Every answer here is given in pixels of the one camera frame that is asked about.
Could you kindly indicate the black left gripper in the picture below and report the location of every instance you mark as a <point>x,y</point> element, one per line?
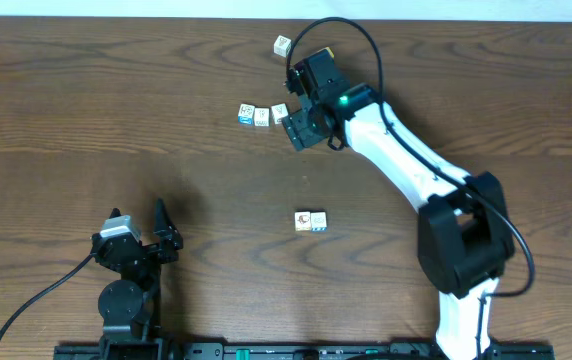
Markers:
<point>142,249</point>

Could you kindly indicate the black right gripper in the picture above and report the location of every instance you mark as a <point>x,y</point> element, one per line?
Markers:
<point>300,130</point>

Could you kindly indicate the wooden block drawing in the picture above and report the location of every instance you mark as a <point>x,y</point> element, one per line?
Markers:
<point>278,112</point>

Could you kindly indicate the wooden block with drawing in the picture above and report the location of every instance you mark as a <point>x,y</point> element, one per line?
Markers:
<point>261,117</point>

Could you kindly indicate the wooden block brown picture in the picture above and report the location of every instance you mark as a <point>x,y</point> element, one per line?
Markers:
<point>302,221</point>

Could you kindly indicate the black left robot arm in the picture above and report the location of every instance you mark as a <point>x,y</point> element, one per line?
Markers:
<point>130,306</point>

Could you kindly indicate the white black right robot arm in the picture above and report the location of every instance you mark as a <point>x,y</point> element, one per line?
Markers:
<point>464,234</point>

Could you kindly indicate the yellow top wooden block far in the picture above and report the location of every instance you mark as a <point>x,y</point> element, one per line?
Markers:
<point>328,51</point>

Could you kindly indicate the blue side wooden block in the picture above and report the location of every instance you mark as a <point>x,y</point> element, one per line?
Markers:
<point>246,114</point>

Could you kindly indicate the plain wooden block far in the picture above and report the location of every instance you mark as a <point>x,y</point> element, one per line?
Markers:
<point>282,46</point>

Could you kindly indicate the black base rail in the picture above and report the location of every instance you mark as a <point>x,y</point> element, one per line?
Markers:
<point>395,350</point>

